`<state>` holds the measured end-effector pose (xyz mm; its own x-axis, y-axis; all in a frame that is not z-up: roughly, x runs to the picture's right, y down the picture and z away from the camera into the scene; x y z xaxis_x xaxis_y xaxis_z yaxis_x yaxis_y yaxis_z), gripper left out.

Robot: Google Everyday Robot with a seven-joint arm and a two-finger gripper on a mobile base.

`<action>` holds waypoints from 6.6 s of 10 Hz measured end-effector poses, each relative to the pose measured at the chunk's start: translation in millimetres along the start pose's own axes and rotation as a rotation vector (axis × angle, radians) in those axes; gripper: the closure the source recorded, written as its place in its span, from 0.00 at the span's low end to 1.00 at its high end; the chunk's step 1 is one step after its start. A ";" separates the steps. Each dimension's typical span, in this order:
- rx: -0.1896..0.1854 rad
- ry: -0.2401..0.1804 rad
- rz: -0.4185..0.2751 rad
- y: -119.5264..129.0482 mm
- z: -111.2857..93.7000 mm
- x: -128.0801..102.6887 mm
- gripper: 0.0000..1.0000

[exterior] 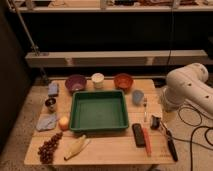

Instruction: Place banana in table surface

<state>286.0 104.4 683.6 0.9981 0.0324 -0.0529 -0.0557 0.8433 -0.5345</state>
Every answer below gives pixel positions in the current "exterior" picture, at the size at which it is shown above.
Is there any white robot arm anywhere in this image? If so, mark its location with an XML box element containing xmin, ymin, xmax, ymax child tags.
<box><xmin>161</xmin><ymin>63</ymin><xmax>213</xmax><ymax>114</ymax></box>

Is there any blue cup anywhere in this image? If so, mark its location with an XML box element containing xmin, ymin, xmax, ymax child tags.
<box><xmin>132</xmin><ymin>90</ymin><xmax>144</xmax><ymax>105</ymax></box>

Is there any purple bowl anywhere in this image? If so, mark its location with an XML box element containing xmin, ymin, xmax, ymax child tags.
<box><xmin>65</xmin><ymin>74</ymin><xmax>87</xmax><ymax>93</ymax></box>

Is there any white metal shelf rail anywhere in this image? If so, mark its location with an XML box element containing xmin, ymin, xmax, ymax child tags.
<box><xmin>25</xmin><ymin>50</ymin><xmax>213</xmax><ymax>68</ymax></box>

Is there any small metal cup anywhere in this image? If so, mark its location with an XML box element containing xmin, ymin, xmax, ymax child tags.
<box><xmin>45</xmin><ymin>98</ymin><xmax>56</xmax><ymax>112</ymax></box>

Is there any small black metal clip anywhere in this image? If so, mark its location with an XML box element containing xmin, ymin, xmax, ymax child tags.
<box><xmin>150</xmin><ymin>115</ymin><xmax>161</xmax><ymax>130</ymax></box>

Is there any blue sponge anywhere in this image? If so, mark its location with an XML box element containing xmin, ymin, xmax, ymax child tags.
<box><xmin>48</xmin><ymin>83</ymin><xmax>59</xmax><ymax>97</ymax></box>

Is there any yellow banana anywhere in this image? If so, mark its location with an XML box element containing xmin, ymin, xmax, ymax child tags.
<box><xmin>64</xmin><ymin>135</ymin><xmax>90</xmax><ymax>161</ymax></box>

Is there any black remote control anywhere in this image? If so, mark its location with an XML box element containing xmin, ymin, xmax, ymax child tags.
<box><xmin>132</xmin><ymin>123</ymin><xmax>145</xmax><ymax>147</ymax></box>

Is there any orange bowl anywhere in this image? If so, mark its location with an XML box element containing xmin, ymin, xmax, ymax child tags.
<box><xmin>114</xmin><ymin>73</ymin><xmax>133</xmax><ymax>91</ymax></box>

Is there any bunch of red grapes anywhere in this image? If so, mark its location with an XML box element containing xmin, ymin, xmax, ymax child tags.
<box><xmin>38</xmin><ymin>132</ymin><xmax>63</xmax><ymax>164</ymax></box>

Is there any green plastic tray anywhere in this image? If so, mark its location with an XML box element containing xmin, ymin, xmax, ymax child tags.
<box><xmin>69</xmin><ymin>90</ymin><xmax>129</xmax><ymax>132</ymax></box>

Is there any yellow red apple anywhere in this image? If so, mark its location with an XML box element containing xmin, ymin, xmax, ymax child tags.
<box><xmin>58</xmin><ymin>116</ymin><xmax>69</xmax><ymax>131</ymax></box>

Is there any black handled knife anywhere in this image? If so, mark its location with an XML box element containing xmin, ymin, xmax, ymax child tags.
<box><xmin>162</xmin><ymin>123</ymin><xmax>178</xmax><ymax>162</ymax></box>

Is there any silver fork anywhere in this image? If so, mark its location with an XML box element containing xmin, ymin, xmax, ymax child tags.
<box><xmin>143</xmin><ymin>97</ymin><xmax>147</xmax><ymax>122</ymax></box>

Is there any white cup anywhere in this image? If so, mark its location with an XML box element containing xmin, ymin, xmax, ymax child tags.
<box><xmin>91</xmin><ymin>73</ymin><xmax>104</xmax><ymax>89</ymax></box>

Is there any grey blue cloth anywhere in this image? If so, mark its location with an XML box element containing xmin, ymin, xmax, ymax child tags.
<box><xmin>36</xmin><ymin>113</ymin><xmax>57</xmax><ymax>132</ymax></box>

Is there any black power cable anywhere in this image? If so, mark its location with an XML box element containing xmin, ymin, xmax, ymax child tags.
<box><xmin>159</xmin><ymin>104</ymin><xmax>213</xmax><ymax>171</ymax></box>

